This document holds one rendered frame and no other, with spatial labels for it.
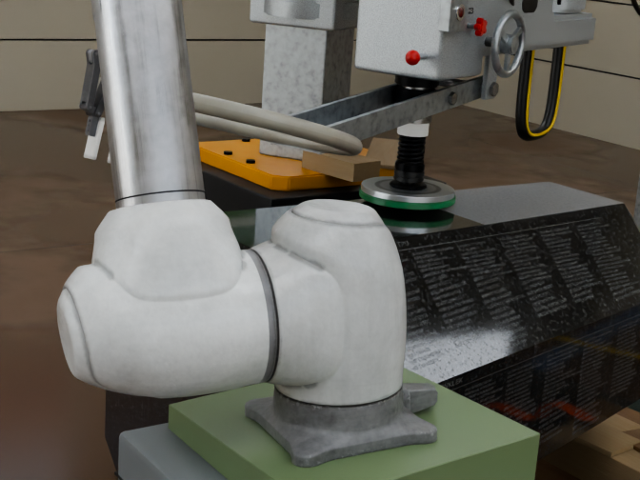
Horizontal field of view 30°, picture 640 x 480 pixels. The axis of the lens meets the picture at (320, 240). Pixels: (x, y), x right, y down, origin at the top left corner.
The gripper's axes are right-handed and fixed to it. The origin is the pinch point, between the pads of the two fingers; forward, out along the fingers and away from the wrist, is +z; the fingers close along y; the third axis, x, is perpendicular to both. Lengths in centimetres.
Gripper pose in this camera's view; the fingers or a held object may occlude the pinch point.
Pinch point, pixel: (106, 141)
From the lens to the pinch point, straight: 197.9
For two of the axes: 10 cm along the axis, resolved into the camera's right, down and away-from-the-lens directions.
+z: -2.2, 9.7, 0.3
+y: 7.2, 1.5, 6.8
